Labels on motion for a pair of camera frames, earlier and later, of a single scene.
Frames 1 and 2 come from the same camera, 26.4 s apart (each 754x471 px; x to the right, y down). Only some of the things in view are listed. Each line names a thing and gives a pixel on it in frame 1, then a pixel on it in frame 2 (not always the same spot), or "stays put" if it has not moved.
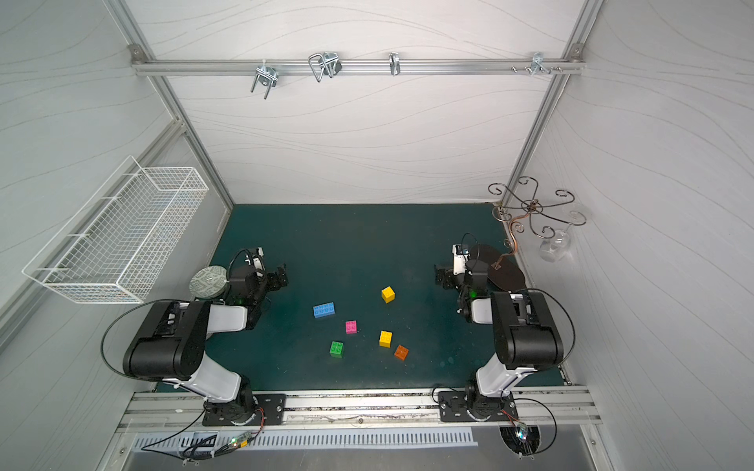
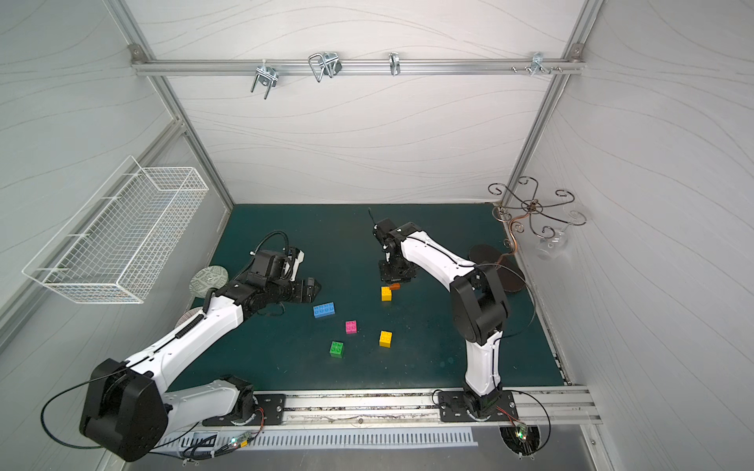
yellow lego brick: x=385 y=339 stays put
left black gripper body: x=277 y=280 → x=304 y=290
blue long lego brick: x=324 y=310 stays put
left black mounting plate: x=271 y=409 stays put
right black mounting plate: x=454 y=406 stays put
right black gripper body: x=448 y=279 → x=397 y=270
